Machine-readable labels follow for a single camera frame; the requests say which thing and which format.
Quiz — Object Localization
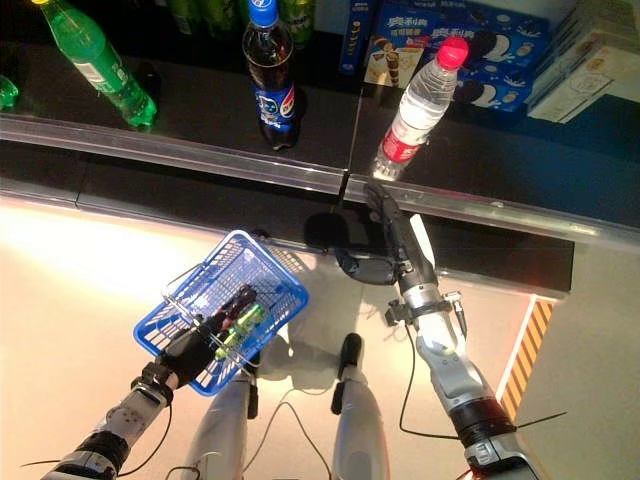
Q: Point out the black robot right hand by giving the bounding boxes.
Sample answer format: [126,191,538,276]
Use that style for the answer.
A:
[333,182,417,286]

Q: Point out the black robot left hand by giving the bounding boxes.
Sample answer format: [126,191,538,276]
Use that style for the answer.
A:
[159,313,225,389]

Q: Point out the blue plastic shopping basket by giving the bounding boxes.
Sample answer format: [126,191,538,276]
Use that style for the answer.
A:
[132,229,310,398]

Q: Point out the silver robot left leg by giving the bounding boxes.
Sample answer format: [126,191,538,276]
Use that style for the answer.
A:
[182,349,261,480]

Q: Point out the silver robot leg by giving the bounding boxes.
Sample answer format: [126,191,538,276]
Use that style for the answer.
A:
[330,332,391,480]
[182,349,261,480]

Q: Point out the clear water bottle red cap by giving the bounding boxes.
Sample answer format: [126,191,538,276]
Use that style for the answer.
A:
[372,37,471,181]

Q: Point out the silver robot right leg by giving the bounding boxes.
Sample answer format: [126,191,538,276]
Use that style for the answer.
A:
[330,332,391,480]

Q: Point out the dark cola bottle blue label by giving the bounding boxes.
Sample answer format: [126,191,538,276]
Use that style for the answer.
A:
[242,0,304,151]

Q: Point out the large blue cookie box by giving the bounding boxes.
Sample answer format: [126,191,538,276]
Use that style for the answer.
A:
[363,0,551,115]

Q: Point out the green soda bottle yellow cap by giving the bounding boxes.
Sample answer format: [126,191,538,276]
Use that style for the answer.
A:
[30,0,159,129]

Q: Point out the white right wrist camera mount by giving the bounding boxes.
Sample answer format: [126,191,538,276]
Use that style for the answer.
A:
[408,213,437,281]

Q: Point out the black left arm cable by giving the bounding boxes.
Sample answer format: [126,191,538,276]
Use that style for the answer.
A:
[117,399,174,479]

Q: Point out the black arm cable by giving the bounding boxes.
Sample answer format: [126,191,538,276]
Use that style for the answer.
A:
[398,324,461,441]
[117,399,174,479]

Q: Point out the black shelf board clear rail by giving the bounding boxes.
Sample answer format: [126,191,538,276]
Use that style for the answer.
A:
[0,29,359,199]
[344,74,640,254]

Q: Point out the grey robot tether cable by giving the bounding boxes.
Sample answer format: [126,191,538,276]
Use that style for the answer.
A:
[239,387,334,480]

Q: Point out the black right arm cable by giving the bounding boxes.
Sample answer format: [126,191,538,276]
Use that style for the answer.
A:
[398,324,461,441]

